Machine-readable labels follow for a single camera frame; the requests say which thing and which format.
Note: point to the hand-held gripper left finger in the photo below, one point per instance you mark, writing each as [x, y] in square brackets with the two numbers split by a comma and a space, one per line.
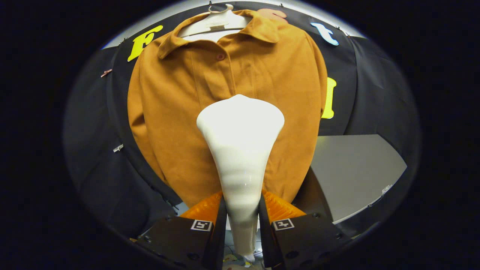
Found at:
[176, 240]

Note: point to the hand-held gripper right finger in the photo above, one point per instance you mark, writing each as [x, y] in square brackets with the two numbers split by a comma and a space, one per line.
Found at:
[303, 236]

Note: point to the white garment steamer head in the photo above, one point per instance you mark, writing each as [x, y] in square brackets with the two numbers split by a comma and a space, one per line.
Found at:
[240, 142]

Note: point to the brown button-up shirt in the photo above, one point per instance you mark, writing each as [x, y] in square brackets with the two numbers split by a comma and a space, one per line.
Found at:
[176, 112]

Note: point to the white clothes hanger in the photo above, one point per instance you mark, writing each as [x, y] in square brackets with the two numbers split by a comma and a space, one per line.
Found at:
[215, 24]

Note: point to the grey cabinet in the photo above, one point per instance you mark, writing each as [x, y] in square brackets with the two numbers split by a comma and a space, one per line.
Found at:
[356, 168]

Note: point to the silver clip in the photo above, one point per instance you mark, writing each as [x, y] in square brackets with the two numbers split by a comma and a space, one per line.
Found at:
[118, 148]

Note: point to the black backdrop cloth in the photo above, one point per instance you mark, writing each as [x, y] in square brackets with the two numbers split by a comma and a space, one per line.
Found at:
[93, 168]

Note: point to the pink clip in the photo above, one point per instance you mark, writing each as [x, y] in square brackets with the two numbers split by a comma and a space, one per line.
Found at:
[106, 72]

